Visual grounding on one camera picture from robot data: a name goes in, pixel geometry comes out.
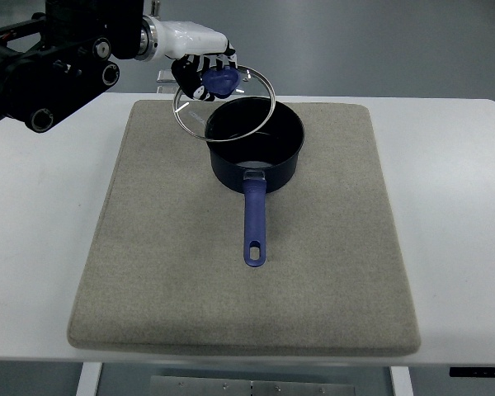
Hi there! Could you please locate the metal floor plate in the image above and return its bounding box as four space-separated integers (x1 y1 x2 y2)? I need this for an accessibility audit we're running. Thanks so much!
149 375 356 396

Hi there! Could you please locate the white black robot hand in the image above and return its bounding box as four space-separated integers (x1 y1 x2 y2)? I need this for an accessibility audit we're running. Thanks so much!
135 16 240 101

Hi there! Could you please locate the white table leg right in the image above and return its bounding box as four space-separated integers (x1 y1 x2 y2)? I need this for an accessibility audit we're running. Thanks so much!
389 366 415 396

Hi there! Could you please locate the black table control panel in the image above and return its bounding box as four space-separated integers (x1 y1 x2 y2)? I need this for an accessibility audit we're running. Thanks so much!
449 366 495 379

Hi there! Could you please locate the glass pot lid blue knob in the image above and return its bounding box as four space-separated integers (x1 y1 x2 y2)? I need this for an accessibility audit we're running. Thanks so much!
172 66 276 143

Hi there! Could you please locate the dark blue saucepan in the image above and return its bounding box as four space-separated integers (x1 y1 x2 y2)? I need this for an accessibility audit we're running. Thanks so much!
207 102 304 267

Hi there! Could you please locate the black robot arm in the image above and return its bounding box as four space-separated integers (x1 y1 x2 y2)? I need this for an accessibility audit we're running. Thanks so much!
0 1 144 134

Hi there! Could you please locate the white table leg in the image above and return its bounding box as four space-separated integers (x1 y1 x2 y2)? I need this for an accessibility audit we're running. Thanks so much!
389 366 415 396
75 362 102 396

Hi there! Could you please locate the white table leg left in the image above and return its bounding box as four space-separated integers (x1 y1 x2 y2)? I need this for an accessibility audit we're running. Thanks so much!
75 362 102 396

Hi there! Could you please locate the beige fabric mat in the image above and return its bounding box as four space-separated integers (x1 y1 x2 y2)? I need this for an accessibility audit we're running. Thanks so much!
67 99 422 358

